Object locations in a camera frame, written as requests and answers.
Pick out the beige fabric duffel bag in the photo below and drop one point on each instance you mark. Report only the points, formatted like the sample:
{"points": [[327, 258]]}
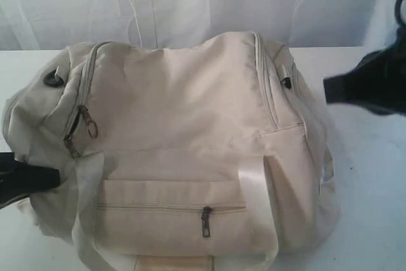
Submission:
{"points": [[171, 159]]}

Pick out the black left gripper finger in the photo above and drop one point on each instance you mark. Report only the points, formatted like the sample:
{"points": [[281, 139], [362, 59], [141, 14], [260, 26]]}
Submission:
{"points": [[19, 179]]}

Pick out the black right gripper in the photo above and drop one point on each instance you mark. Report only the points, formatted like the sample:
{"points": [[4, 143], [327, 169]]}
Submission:
{"points": [[376, 84]]}

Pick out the white backdrop curtain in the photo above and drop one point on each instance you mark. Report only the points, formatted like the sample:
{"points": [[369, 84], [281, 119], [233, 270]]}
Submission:
{"points": [[54, 24]]}

